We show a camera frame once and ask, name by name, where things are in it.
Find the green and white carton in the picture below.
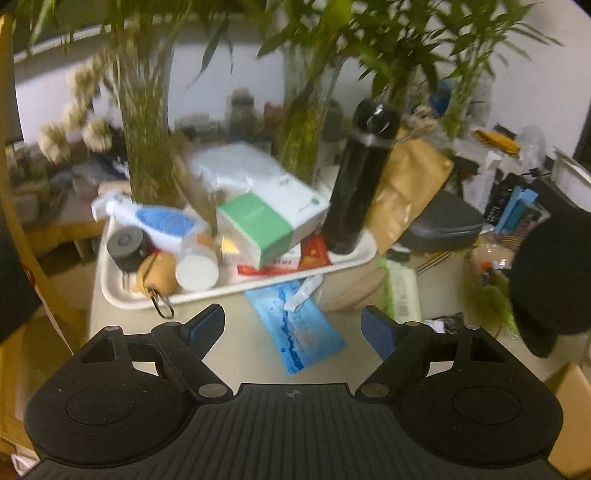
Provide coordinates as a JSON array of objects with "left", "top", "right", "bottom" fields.
[{"left": 216, "top": 172, "right": 332, "bottom": 271}]

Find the white plastic wrapped package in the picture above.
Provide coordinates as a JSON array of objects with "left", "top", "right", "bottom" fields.
[{"left": 186, "top": 142, "right": 290, "bottom": 205}]

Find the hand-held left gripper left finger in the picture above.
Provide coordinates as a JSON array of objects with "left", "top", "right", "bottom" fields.
[{"left": 73, "top": 304, "right": 235, "bottom": 403}]

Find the black carton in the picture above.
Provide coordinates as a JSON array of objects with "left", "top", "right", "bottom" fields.
[{"left": 488, "top": 172, "right": 523, "bottom": 219}]

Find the red snack packet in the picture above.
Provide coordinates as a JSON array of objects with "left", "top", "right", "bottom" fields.
[{"left": 297, "top": 234, "right": 332, "bottom": 271}]

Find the bamboo plant in glass vase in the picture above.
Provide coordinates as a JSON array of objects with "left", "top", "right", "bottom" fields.
[
  {"left": 351, "top": 0, "right": 444, "bottom": 112},
  {"left": 259, "top": 0, "right": 365, "bottom": 186},
  {"left": 429, "top": 0, "right": 564, "bottom": 140},
  {"left": 14, "top": 0, "right": 241, "bottom": 209}
]

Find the black round container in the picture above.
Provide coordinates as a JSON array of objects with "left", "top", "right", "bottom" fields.
[{"left": 106, "top": 226, "right": 156, "bottom": 274}]

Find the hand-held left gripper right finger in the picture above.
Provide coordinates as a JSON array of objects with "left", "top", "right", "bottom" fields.
[{"left": 355, "top": 305, "right": 509, "bottom": 400}]

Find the clear pink plastic bowl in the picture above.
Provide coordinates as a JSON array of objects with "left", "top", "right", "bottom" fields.
[{"left": 470, "top": 239, "right": 514, "bottom": 288}]

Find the grey zip case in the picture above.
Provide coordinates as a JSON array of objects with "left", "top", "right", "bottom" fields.
[{"left": 398, "top": 191, "right": 486, "bottom": 253}]

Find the red and white flat box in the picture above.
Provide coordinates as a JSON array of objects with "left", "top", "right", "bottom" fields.
[{"left": 237, "top": 244, "right": 304, "bottom": 278}]

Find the green plastic packet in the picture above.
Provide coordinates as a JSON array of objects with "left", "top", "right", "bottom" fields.
[{"left": 479, "top": 271, "right": 519, "bottom": 334}]

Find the grey lidded jar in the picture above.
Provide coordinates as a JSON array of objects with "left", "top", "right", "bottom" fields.
[{"left": 228, "top": 89, "right": 258, "bottom": 140}]

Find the white cap pill bottle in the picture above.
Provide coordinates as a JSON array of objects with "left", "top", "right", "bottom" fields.
[{"left": 174, "top": 234, "right": 221, "bottom": 292}]

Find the small white wrapper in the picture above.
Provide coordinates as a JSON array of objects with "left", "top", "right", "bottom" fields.
[{"left": 283, "top": 271, "right": 325, "bottom": 313}]

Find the brown paper roll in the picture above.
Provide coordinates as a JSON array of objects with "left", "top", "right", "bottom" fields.
[{"left": 322, "top": 267, "right": 387, "bottom": 313}]

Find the white storage bin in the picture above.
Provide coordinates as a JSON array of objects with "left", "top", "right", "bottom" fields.
[{"left": 551, "top": 147, "right": 591, "bottom": 186}]

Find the black carabiner clip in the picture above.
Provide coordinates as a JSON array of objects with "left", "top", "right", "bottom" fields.
[{"left": 147, "top": 285, "right": 176, "bottom": 320}]

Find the brown cardboard box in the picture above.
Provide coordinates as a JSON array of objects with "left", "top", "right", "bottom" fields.
[{"left": 544, "top": 362, "right": 591, "bottom": 477}]

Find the white spray bottle blue label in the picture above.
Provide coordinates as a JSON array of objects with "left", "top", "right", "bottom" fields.
[{"left": 90, "top": 191, "right": 212, "bottom": 253}]

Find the white plastic tray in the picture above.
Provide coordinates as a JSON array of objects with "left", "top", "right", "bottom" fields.
[{"left": 98, "top": 202, "right": 378, "bottom": 311}]

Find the brown paper bag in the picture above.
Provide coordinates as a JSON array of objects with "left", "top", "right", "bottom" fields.
[{"left": 364, "top": 133, "right": 456, "bottom": 256}]

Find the blue wet wipes packet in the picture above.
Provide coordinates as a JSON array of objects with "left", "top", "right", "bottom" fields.
[{"left": 244, "top": 281, "right": 348, "bottom": 376}]

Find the blue carton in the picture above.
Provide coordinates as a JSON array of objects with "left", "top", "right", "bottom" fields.
[{"left": 495, "top": 186, "right": 539, "bottom": 232}]

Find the tall white carton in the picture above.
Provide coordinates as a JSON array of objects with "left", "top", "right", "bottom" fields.
[{"left": 463, "top": 149, "right": 502, "bottom": 214}]

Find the black thermos bottle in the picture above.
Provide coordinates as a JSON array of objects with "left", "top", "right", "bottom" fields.
[{"left": 322, "top": 98, "right": 402, "bottom": 256}]

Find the yellow and black pouch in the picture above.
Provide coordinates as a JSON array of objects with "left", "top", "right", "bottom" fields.
[{"left": 472, "top": 127, "right": 523, "bottom": 156}]

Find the clear plastic bag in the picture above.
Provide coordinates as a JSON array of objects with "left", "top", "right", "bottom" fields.
[{"left": 518, "top": 124, "right": 549, "bottom": 163}]

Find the brown drawstring pouch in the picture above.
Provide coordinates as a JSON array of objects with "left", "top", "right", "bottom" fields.
[{"left": 133, "top": 251, "right": 179, "bottom": 297}]

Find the small black tripod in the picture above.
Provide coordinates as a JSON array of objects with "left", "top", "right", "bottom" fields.
[{"left": 449, "top": 154, "right": 468, "bottom": 195}]

